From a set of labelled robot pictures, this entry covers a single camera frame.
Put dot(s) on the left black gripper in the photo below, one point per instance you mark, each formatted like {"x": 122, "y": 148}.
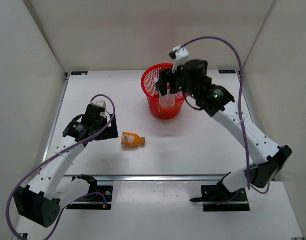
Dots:
{"x": 109, "y": 130}

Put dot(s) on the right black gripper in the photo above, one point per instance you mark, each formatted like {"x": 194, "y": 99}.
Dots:
{"x": 165, "y": 76}

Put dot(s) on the clear unlabelled plastic bottle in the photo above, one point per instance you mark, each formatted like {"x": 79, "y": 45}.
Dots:
{"x": 167, "y": 100}

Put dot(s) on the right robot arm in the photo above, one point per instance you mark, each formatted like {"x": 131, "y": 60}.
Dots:
{"x": 185, "y": 124}

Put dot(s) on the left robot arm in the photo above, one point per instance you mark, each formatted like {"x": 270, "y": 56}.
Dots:
{"x": 42, "y": 199}

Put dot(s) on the red mesh plastic bin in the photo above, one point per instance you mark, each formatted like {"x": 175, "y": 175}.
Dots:
{"x": 164, "y": 109}

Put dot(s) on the orange juice bottle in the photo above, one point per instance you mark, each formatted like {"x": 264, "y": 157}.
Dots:
{"x": 132, "y": 140}

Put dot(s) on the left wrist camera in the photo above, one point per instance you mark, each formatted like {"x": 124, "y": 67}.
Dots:
{"x": 99, "y": 104}

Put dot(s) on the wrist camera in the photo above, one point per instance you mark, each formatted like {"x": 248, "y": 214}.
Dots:
{"x": 180, "y": 55}
{"x": 99, "y": 104}

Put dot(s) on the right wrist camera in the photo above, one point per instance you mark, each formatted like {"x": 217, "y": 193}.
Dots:
{"x": 180, "y": 55}

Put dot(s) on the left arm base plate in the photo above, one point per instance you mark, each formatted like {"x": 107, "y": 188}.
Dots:
{"x": 99, "y": 195}

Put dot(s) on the aluminium table edge rail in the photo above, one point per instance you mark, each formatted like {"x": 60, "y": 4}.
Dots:
{"x": 159, "y": 178}

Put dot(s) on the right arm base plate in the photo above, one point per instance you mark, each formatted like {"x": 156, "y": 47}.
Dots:
{"x": 216, "y": 198}

